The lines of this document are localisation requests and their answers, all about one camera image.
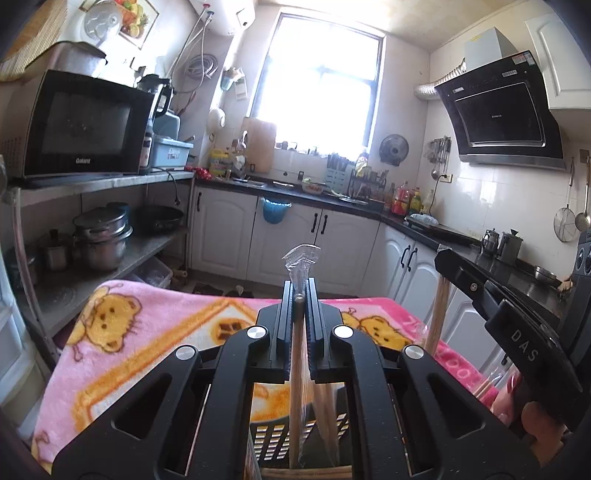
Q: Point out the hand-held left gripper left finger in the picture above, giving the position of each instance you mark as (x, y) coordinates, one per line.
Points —
(287, 332)

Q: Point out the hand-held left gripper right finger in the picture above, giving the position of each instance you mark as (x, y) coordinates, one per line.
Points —
(313, 332)

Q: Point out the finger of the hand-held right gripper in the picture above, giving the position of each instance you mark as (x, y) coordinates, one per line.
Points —
(466, 281)

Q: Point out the plastic-wrapped wooden chopstick pair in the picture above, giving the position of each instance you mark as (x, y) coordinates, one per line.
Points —
(328, 415)
(298, 392)
(438, 314)

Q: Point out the black perforated utensil basket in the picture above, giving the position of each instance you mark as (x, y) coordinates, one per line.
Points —
(277, 438)

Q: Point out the person's right hand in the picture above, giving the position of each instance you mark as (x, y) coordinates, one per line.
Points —
(542, 427)

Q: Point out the steel kettle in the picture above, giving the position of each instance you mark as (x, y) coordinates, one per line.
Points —
(491, 243)

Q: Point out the steel pan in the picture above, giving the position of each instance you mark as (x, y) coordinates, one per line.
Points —
(547, 275)

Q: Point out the group of sauce bottles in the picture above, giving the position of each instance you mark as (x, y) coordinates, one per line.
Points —
(408, 201)

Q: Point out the white kitchen base cabinets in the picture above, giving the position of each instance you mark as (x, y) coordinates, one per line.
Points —
(231, 240)

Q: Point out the blue hanging waste bin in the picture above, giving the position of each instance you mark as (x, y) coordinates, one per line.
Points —
(274, 212)

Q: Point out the hanging steel ladle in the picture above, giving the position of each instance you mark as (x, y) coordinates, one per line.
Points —
(582, 221)

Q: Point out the hanging kitchen tools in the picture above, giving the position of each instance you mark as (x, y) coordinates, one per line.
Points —
(438, 152)

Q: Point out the pink printed blanket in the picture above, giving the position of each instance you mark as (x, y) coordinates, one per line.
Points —
(152, 350)

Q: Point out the light blue knife holder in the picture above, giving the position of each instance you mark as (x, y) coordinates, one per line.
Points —
(339, 173)

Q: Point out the black range hood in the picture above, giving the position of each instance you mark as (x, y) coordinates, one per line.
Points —
(503, 115)

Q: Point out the black wok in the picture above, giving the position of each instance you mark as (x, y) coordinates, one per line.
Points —
(159, 219)

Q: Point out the wooden cutting board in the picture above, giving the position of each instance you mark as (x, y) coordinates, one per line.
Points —
(259, 147)

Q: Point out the stack of steel pots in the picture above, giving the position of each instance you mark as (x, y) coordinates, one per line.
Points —
(104, 240)

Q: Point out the blue plastic bin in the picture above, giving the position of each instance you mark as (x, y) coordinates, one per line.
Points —
(171, 152)

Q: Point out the metal shelf rack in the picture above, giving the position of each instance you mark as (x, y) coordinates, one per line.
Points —
(92, 184)

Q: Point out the small steel pot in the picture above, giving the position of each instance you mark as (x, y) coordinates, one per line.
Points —
(55, 251)

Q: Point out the kitchen window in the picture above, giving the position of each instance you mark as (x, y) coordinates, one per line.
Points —
(318, 83)

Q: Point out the black blender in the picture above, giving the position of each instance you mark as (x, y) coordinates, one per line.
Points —
(157, 97)

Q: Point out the white plastic drawer unit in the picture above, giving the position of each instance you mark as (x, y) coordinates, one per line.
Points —
(14, 350)

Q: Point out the black microwave oven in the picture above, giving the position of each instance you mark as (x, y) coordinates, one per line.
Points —
(87, 124)

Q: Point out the white water heater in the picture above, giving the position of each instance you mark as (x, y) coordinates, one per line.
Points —
(226, 14)

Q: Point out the framed fruit picture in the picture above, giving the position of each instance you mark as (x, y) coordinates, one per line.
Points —
(124, 18)

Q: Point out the round wall fan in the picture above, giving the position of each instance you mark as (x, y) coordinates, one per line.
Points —
(394, 150)

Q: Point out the silver flexible exhaust duct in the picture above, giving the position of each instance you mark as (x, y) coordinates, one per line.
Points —
(427, 90)

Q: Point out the white wall cabinet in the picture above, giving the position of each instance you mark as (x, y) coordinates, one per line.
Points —
(561, 60)

